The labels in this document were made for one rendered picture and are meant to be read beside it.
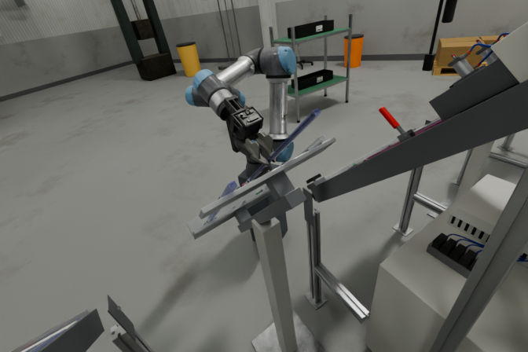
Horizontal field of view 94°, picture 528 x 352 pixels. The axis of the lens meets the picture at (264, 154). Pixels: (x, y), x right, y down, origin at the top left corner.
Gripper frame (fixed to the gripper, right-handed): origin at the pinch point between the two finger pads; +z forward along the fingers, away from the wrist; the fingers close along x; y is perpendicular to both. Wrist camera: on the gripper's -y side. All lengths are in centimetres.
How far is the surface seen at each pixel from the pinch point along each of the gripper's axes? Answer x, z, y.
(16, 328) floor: -114, -44, -137
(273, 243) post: -6.8, 15.8, -16.5
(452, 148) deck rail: 17.5, 26.1, 24.1
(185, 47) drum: 203, -485, -296
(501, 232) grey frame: 12.2, 39.9, 21.2
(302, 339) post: 1, 51, -84
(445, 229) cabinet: 46, 47, -17
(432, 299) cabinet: 19, 53, -14
